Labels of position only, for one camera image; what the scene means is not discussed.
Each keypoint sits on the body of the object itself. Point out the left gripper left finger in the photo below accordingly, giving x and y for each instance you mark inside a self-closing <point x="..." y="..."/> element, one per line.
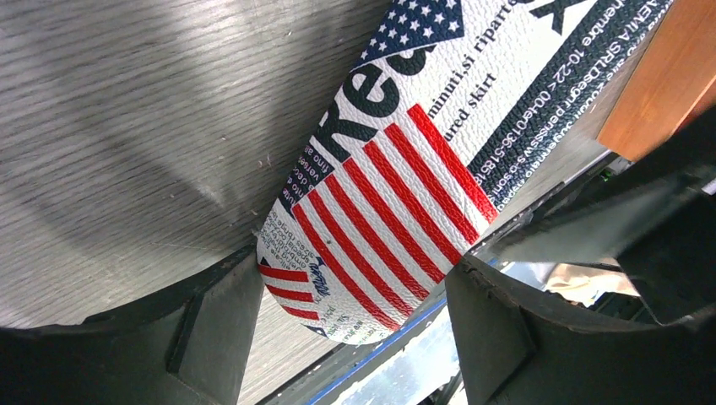
<point x="187" y="343"/>

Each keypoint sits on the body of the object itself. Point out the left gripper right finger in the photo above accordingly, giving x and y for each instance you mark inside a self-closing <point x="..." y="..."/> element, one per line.
<point x="518" y="345"/>

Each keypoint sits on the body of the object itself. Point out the patterned glasses case tan lining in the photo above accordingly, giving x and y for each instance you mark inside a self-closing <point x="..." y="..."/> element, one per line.
<point x="449" y="110"/>

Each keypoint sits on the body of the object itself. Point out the orange compartment tray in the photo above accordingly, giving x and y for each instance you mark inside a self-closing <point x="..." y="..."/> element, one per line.
<point x="673" y="82"/>

